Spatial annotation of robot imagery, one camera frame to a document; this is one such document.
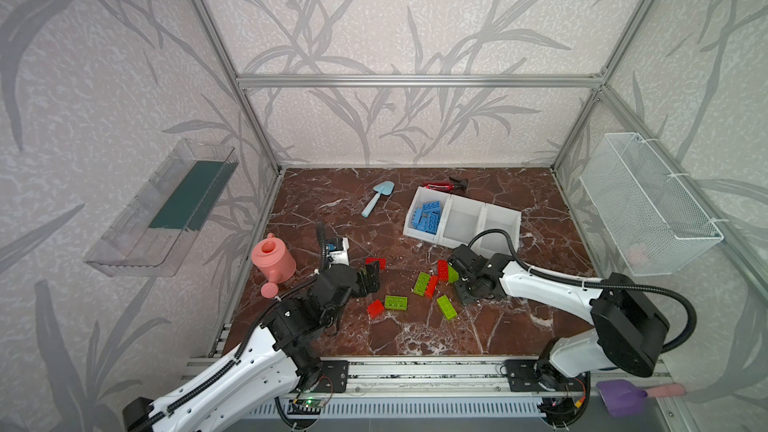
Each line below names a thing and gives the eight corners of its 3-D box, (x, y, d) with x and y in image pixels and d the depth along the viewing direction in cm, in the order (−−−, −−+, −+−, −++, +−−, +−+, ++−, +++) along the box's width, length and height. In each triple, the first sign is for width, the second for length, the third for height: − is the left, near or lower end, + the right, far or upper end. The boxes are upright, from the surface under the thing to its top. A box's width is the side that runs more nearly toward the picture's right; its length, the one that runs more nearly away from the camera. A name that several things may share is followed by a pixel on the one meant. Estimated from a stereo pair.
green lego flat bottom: (384, 309, 87) (384, 306, 85) (385, 298, 89) (384, 295, 87) (407, 309, 87) (407, 306, 85) (407, 298, 89) (407, 295, 87)
